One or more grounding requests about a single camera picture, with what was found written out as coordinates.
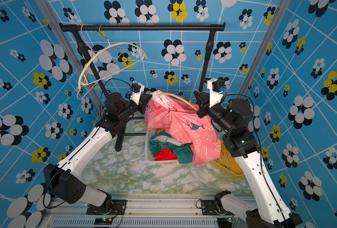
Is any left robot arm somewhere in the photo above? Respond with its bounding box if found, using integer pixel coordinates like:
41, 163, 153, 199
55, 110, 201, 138
44, 92, 151, 212

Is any green circuit board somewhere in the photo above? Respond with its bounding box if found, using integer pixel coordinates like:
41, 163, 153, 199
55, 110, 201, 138
94, 218, 113, 225

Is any wooden hanger of pink jacket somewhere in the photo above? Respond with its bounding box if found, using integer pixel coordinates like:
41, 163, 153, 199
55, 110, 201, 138
159, 92, 198, 111

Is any wooden hanger of green jacket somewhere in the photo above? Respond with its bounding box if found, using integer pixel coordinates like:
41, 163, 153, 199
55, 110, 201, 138
77, 31, 147, 89

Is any white plastic basket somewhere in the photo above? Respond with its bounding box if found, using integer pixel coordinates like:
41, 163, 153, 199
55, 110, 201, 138
145, 130, 179, 164

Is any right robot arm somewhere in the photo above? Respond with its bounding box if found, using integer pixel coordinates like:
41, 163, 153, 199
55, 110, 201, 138
194, 91, 303, 228

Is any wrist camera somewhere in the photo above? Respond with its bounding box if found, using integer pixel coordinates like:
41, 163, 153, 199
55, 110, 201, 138
207, 78, 224, 108
130, 83, 145, 105

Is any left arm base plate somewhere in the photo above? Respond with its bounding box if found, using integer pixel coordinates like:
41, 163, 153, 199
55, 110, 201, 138
86, 199, 128, 215

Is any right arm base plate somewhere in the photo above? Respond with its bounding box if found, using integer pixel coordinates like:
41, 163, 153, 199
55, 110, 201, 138
198, 199, 233, 216

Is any black clothes rack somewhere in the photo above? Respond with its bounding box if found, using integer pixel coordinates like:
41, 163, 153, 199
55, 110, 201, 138
58, 22, 226, 152

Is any pink printed jacket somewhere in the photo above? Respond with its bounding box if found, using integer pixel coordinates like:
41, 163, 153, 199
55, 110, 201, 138
145, 90, 221, 165

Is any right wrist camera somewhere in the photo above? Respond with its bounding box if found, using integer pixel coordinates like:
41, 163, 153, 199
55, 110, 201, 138
207, 78, 224, 108

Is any green letter jacket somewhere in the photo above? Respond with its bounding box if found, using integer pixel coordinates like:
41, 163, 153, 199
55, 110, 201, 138
149, 130, 193, 164

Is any yellow plastic tub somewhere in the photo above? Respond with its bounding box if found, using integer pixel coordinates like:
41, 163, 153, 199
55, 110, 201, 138
211, 142, 244, 177

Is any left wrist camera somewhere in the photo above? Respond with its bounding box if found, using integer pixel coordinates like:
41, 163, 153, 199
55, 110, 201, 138
130, 83, 145, 105

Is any red white rainbow jacket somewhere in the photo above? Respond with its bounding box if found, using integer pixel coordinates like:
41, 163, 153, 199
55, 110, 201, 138
153, 147, 178, 161

